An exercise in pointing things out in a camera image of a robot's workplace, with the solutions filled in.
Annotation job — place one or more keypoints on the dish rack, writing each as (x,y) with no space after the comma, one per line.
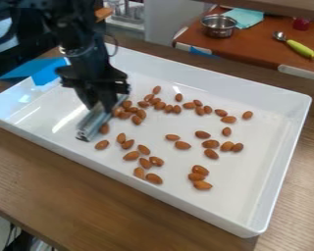
(127,13)

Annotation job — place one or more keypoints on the white tray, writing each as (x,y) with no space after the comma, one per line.
(234,196)

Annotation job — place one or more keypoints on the silver metal bar tool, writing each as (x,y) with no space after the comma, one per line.
(92,125)

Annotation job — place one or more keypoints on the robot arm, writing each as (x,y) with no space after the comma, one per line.
(74,23)

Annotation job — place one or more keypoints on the brown side table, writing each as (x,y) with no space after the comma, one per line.
(251,45)

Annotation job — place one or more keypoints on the blue cloth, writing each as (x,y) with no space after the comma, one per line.
(247,18)

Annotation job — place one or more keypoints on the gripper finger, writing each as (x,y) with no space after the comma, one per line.
(89,98)
(110,100)

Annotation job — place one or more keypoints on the pile of brown bits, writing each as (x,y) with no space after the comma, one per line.
(181,145)

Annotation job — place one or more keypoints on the red toy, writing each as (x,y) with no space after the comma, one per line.
(301,24)

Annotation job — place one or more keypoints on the silver pot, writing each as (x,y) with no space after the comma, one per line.
(218,27)

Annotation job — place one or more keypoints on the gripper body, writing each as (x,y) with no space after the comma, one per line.
(92,73)

